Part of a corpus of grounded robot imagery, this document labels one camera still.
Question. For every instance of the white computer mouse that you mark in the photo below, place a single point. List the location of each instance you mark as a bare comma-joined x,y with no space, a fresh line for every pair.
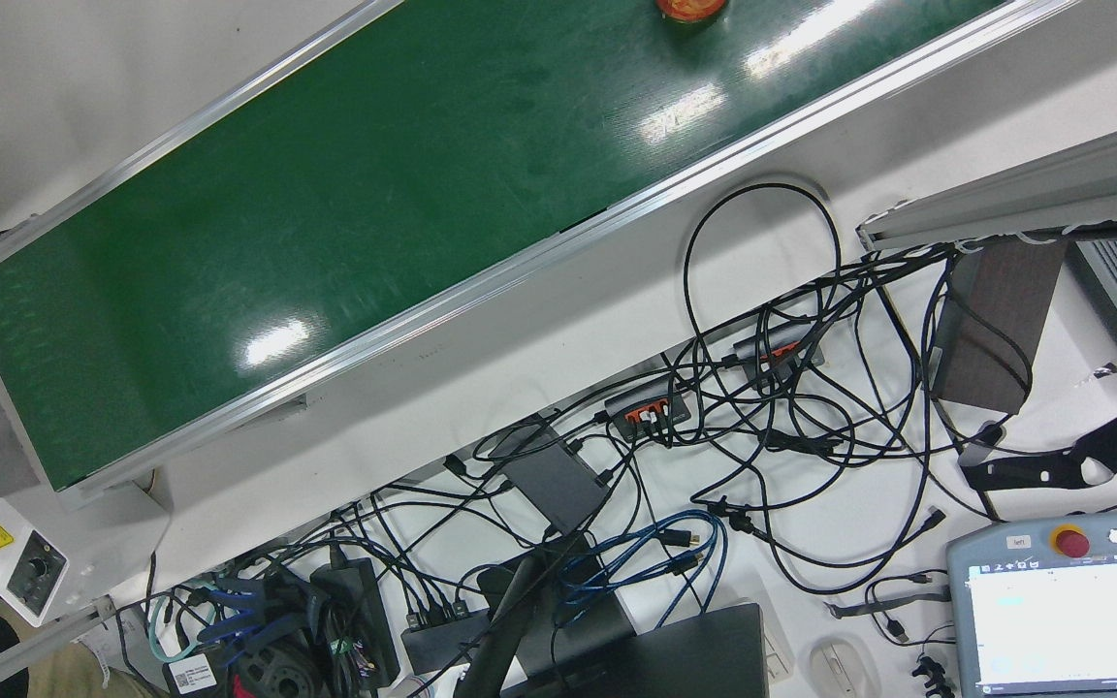
845,669

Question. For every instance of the aluminium profile post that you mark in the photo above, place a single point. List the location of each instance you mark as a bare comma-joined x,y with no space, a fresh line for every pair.
1024,199

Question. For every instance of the green belt conveyor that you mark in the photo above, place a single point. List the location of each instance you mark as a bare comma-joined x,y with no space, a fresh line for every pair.
374,213

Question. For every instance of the black flat bracket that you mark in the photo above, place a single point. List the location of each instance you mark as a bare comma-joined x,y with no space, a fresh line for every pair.
1053,470

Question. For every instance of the black multiport hub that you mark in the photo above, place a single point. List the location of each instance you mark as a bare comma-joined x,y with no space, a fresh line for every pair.
442,635

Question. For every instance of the orange juice bottle yellow cap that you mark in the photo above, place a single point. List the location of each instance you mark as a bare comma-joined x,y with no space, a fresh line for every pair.
689,8

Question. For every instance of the grey rectangular adapter box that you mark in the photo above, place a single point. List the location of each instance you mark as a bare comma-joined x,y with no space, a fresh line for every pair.
558,480

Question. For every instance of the blue grey teach pendant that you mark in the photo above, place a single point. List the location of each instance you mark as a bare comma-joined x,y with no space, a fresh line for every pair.
1072,611

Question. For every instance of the black power adapter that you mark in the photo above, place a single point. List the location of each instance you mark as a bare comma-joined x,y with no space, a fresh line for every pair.
360,620

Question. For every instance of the dark brown box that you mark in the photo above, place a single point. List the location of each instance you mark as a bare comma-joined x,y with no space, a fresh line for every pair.
1000,325

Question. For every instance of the black Huawei monitor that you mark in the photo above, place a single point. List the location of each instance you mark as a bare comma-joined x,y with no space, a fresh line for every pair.
617,650

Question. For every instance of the black round device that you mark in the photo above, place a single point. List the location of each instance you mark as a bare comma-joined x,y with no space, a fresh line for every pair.
272,674

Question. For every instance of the black USB hub orange ports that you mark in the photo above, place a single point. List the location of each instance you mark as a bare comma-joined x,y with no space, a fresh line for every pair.
651,407
780,354

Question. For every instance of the white box with knob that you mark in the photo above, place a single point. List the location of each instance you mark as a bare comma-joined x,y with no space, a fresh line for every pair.
83,553

